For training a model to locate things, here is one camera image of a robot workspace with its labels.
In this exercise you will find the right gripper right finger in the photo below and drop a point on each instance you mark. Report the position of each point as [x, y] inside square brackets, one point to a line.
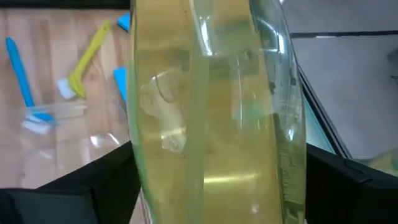
[348, 196]

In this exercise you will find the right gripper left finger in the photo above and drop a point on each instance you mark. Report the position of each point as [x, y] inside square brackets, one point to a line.
[77, 199]

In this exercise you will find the clear yellow soap pump bottle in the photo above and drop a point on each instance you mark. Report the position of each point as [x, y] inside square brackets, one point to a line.
[382, 163]
[217, 124]

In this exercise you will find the clear plastic container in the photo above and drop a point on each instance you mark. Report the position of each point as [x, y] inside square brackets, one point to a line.
[77, 149]

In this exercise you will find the blue sponge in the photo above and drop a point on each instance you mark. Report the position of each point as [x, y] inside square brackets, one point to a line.
[120, 82]
[125, 21]

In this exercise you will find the yellow dish brush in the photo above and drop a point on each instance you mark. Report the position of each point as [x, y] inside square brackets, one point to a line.
[84, 62]

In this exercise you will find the teal plastic tray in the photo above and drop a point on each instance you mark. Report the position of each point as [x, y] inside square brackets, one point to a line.
[314, 130]

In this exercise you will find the blue dish brush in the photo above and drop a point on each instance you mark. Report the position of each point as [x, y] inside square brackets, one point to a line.
[20, 71]

